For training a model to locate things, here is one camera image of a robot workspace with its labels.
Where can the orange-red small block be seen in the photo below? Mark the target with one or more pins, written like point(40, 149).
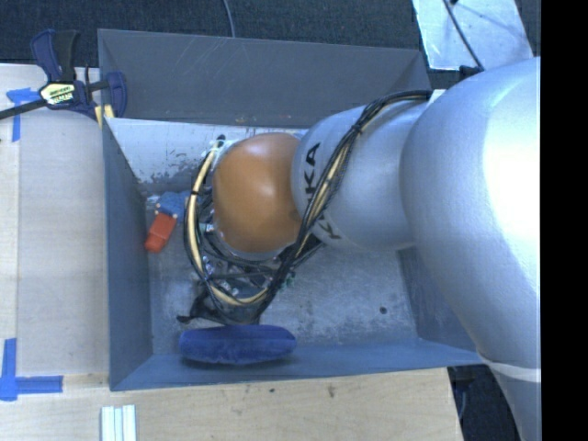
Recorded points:
point(160, 233)

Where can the grey metal bin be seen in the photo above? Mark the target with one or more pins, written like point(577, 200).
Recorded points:
point(349, 301)

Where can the blue crumpled thing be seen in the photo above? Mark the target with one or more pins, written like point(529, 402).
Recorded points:
point(173, 202)

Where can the dark blue plush cushion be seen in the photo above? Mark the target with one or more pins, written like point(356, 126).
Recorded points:
point(236, 345)

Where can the pale wood flat board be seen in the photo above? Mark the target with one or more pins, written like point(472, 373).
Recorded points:
point(59, 246)

